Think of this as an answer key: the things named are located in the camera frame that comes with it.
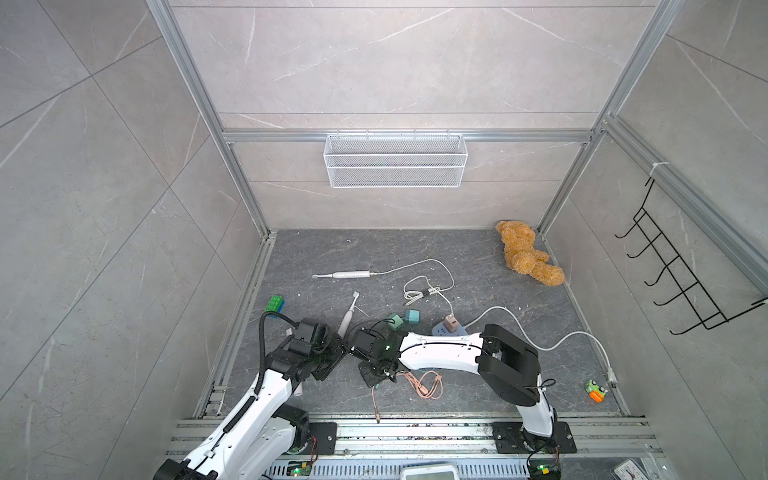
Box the brown teddy bear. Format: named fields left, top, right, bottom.
left=496, top=221, right=565, bottom=286

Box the green toy block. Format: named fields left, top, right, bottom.
left=265, top=295, right=285, bottom=315

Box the green charger plug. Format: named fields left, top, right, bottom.
left=386, top=314, right=404, bottom=331

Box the blue power strip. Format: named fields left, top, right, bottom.
left=431, top=322, right=468, bottom=336

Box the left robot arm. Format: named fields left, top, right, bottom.
left=154, top=311, right=348, bottom=479

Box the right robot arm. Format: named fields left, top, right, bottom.
left=350, top=324, right=556, bottom=441

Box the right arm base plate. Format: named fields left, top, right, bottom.
left=491, top=421, right=577, bottom=454

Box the teal charger plug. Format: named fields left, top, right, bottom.
left=405, top=309, right=420, bottom=325

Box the pink charger plug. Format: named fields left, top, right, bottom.
left=443, top=315, right=461, bottom=333

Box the orange green toy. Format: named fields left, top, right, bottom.
left=585, top=380, right=608, bottom=403

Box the power strip white cord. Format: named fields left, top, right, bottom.
left=463, top=305, right=619, bottom=385

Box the black wall hook rack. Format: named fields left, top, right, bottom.
left=614, top=178, right=767, bottom=336

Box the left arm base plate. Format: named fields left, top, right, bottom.
left=287, top=422, right=338, bottom=456

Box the white wire mesh basket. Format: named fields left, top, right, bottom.
left=323, top=133, right=468, bottom=189

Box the white charging cable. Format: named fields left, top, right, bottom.
left=371, top=257, right=457, bottom=319

